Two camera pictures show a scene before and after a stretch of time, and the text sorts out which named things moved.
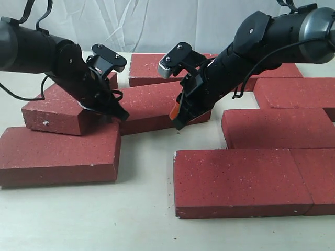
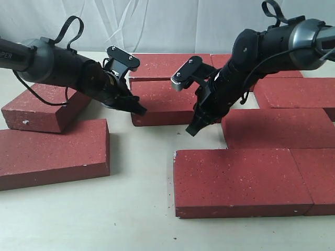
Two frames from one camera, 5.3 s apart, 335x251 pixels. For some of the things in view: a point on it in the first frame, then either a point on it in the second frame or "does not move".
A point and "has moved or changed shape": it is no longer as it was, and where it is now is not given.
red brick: x=29 y=158 has moved or changed shape
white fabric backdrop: x=145 y=26 does not move
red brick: x=316 y=166 does not move
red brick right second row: x=318 y=92 does not move
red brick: x=238 y=183 does not move
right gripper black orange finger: x=180 y=114 -> x=197 y=123
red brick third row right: x=278 y=128 does not move
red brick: x=148 y=107 has moved or changed shape
